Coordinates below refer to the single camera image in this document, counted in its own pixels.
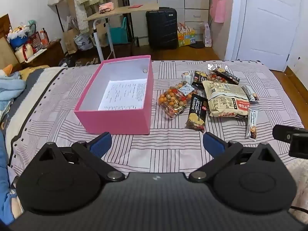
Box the pair of shoes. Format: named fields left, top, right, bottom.
left=76, top=58, right=100, bottom=67

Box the grey white quilt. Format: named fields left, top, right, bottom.
left=0, top=66, right=66, bottom=150

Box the black suitcase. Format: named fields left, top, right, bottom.
left=146, top=8, right=178, bottom=50

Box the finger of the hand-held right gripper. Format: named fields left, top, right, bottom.
left=273, top=124, right=308, bottom=159

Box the teal shopping bag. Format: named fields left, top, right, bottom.
left=109, top=17, right=128, bottom=44

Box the pink pouch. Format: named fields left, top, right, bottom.
left=99, top=2, right=115, bottom=13

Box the brown paper bag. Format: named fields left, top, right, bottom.
left=63, top=28, right=80, bottom=54

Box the blue plush duck toy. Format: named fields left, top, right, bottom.
left=0, top=64, right=26, bottom=102

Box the white door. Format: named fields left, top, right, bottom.
left=225, top=0, right=302, bottom=66

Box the person's right forearm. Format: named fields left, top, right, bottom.
left=286, top=160, right=308, bottom=217

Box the colourful gift box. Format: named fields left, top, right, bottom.
left=177, top=23, right=197, bottom=48

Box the printed paper sheet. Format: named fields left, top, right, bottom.
left=98, top=79, right=148, bottom=111

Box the blue white printed bag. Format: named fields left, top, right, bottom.
left=74, top=34, right=94, bottom=51

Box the white snack bar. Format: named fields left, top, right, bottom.
left=241, top=85, right=259, bottom=102
left=245, top=108, right=259, bottom=140

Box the large beige snack packet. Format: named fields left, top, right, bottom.
left=202, top=80, right=251, bottom=119

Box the red gift bag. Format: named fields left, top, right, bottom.
left=29, top=30, right=50, bottom=53

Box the black cracker packet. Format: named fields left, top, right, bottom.
left=213, top=67, right=240, bottom=85
left=192, top=71, right=208, bottom=87
left=185, top=93, right=208, bottom=133

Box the wooden headboard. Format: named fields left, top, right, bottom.
left=0, top=13, right=23, bottom=71

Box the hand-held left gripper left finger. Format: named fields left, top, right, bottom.
left=36, top=132, right=126, bottom=182

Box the striped bed sheet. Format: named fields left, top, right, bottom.
left=7, top=60, right=308, bottom=175

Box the blue basin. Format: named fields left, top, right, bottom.
left=7, top=32, right=30, bottom=49

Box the blue cloth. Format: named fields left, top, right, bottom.
left=0, top=125, right=23, bottom=225

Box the wooden nightstand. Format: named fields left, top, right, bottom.
left=23, top=40, right=64, bottom=68

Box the white tall package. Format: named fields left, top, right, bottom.
left=203, top=22, right=212, bottom=48

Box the clear bag of coated peanuts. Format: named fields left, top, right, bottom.
left=157, top=83, right=199, bottom=119
left=206, top=63, right=229, bottom=84

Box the small green white snack packet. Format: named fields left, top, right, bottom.
left=181, top=72, right=193, bottom=84

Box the pink hanging bag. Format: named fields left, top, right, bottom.
left=209, top=0, right=227, bottom=23

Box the cream bag with red ribbon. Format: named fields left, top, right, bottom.
left=15, top=43, right=34, bottom=63

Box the pink cardboard box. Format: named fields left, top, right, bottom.
left=74, top=55, right=154, bottom=135

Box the tilted wooden side table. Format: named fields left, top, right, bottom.
left=83, top=2, right=160, bottom=62

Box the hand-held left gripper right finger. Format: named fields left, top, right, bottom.
left=189, top=132, right=278, bottom=182

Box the black floor bag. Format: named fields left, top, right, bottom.
left=58, top=56, right=75, bottom=68

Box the yellow pillow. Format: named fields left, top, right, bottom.
left=19, top=65, right=50, bottom=81

